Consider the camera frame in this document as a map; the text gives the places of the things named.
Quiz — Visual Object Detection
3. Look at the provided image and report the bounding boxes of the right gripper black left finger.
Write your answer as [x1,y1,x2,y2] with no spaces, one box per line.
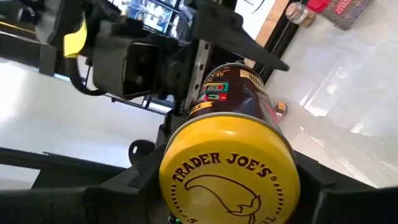
[0,145,171,224]

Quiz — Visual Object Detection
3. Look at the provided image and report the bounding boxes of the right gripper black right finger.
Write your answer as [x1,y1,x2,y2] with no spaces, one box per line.
[289,151,398,224]

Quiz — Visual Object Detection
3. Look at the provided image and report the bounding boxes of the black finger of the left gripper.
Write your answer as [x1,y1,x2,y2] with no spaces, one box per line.
[193,0,290,72]
[157,107,191,150]

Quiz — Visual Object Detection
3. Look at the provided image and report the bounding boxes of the yellow-lidded dark spice jar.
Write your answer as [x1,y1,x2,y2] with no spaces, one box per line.
[158,62,302,224]

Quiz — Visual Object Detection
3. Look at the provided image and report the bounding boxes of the red-lidded smoked paprika tin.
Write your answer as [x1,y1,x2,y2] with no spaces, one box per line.
[307,0,376,31]

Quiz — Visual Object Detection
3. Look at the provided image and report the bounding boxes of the yellow paper tag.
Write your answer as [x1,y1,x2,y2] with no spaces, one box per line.
[63,15,88,59]

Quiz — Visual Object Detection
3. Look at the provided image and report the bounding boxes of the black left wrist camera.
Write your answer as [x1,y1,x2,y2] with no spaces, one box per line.
[92,33,160,101]

